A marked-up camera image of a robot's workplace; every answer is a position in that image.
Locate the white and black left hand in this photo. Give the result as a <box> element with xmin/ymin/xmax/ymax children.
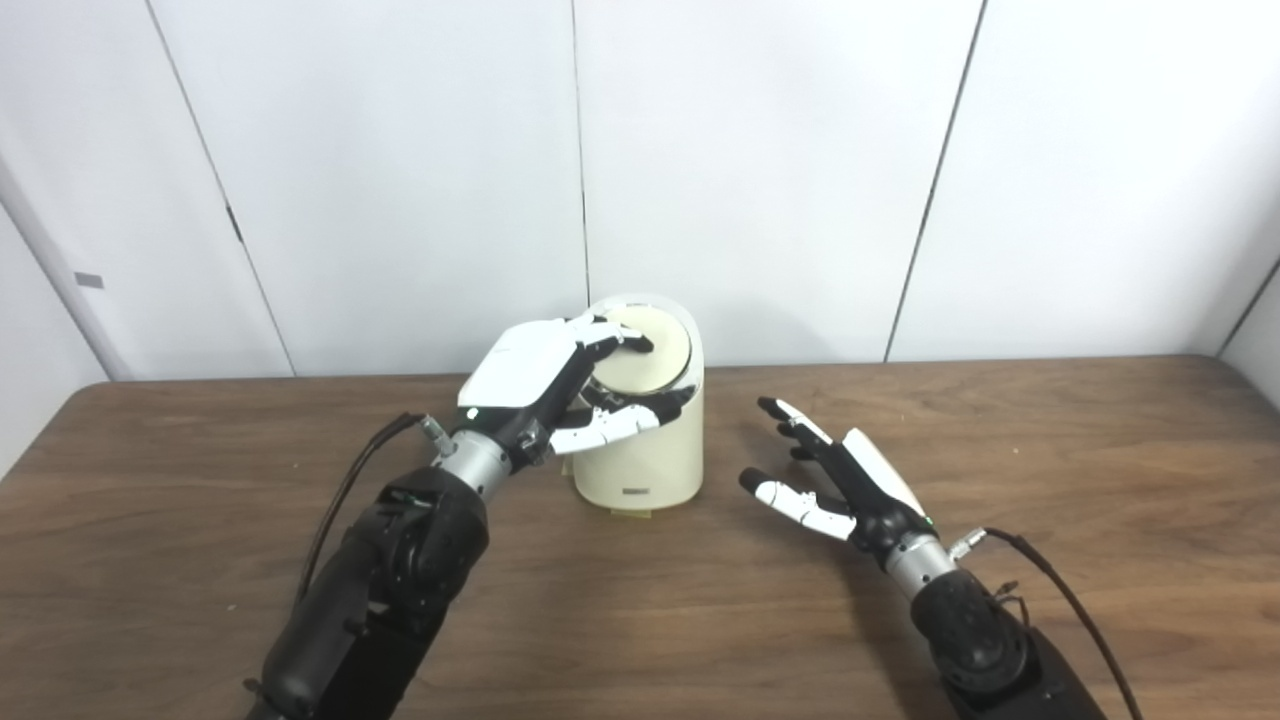
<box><xmin>455</xmin><ymin>312</ymin><xmax>696</xmax><ymax>471</ymax></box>

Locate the cream round bin lid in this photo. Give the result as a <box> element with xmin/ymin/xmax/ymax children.
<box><xmin>590</xmin><ymin>305</ymin><xmax>693</xmax><ymax>396</ymax></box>

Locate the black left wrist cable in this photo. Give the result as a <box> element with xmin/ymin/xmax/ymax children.
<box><xmin>295</xmin><ymin>412</ymin><xmax>451</xmax><ymax>601</ymax></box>

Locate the white and black right hand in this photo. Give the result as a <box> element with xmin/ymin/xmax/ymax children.
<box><xmin>738</xmin><ymin>396</ymin><xmax>941</xmax><ymax>571</ymax></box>

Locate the cream-colored bin body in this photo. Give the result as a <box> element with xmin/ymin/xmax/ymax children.
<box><xmin>570</xmin><ymin>293</ymin><xmax>705</xmax><ymax>513</ymax></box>

